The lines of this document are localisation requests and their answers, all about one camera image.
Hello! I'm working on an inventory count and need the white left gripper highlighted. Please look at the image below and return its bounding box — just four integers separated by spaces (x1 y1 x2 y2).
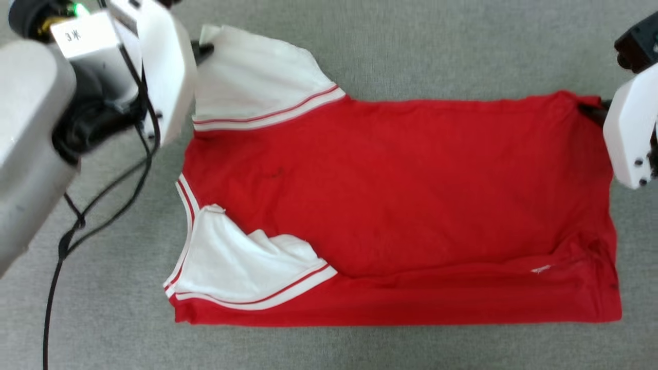
111 0 214 149

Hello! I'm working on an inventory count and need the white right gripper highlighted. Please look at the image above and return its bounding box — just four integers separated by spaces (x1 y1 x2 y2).
578 64 658 190

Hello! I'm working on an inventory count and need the red and white shirt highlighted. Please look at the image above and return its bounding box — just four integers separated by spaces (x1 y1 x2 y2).
163 23 623 327

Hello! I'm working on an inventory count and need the white paper label tag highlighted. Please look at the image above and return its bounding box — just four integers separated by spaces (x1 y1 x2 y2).
50 11 123 58

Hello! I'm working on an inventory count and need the grey fabric sofa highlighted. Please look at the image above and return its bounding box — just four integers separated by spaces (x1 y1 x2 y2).
0 0 658 370

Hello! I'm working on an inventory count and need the thin black cable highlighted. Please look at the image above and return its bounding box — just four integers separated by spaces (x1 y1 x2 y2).
63 154 155 242
42 31 161 370

